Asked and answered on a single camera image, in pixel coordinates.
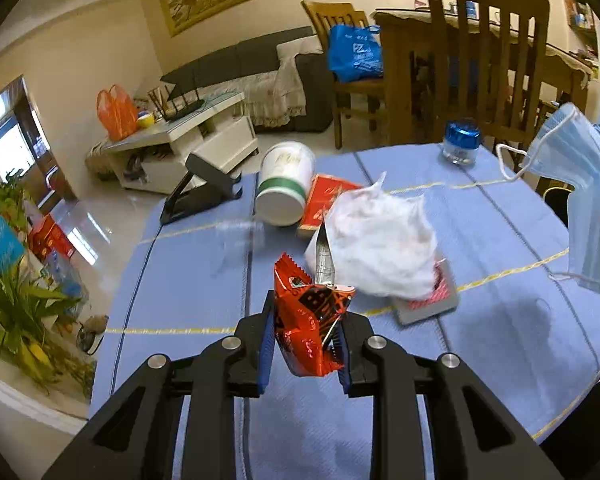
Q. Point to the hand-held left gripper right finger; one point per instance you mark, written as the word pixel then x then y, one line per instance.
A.
pixel 344 362

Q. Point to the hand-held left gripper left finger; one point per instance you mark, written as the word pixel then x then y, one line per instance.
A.
pixel 266 355

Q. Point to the blue face mask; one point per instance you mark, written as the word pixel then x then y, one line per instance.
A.
pixel 585 195

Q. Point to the red snack wrapper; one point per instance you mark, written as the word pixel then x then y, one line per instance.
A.
pixel 307 322

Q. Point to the grey red card box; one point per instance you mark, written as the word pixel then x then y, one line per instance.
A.
pixel 430 295

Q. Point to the white tissue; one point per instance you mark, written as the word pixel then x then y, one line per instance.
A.
pixel 385 240

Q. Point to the white paper cup green band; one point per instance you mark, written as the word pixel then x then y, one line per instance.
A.
pixel 282 185

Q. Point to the blue striped tablecloth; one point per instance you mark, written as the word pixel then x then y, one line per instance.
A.
pixel 505 350

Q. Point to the blue lid glass jar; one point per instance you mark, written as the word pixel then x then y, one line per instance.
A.
pixel 461 141

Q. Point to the black phone stand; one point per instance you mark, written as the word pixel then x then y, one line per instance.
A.
pixel 200 187

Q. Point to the dark wooden slat chair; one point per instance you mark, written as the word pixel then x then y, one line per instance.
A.
pixel 485 65

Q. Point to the white coffee table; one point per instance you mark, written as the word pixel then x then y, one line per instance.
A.
pixel 205 135

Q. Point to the red carton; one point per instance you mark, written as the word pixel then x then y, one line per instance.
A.
pixel 50 237

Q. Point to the green potted plant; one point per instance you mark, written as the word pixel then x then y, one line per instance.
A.
pixel 15 300

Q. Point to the black tray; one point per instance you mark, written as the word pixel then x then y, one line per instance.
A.
pixel 180 110

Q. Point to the yellow cup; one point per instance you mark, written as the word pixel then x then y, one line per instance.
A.
pixel 145 120

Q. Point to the beige lace sofa cover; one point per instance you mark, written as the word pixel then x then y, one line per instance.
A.
pixel 275 90

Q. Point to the light wooden chair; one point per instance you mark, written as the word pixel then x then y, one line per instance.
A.
pixel 350 95

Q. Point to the wooden dining table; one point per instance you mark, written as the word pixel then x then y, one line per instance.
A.
pixel 400 50

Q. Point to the orange plastic bag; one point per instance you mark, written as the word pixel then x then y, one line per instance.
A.
pixel 116 115

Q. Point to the blue carton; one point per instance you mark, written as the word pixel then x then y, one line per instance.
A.
pixel 0 240

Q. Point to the dark grey sofa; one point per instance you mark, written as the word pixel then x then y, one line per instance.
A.
pixel 220 65

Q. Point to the blue shopping bag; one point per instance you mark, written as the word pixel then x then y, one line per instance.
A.
pixel 355 55

